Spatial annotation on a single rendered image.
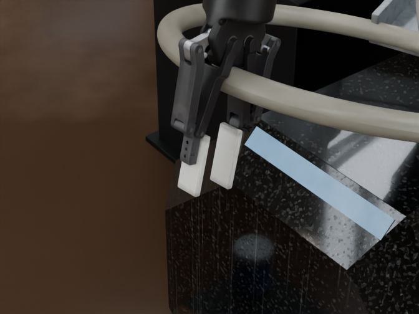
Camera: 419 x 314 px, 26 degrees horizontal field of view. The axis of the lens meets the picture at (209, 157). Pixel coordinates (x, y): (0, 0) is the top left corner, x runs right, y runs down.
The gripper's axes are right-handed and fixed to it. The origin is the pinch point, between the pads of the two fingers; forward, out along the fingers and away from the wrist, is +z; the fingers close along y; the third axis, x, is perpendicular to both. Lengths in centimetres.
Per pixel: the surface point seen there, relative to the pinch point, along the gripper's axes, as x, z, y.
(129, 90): 160, 59, 133
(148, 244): 97, 79, 91
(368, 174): 9, 14, 48
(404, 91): 19, 5, 70
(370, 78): 26, 5, 69
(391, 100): 19, 6, 66
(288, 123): 27, 12, 49
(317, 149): 19, 13, 47
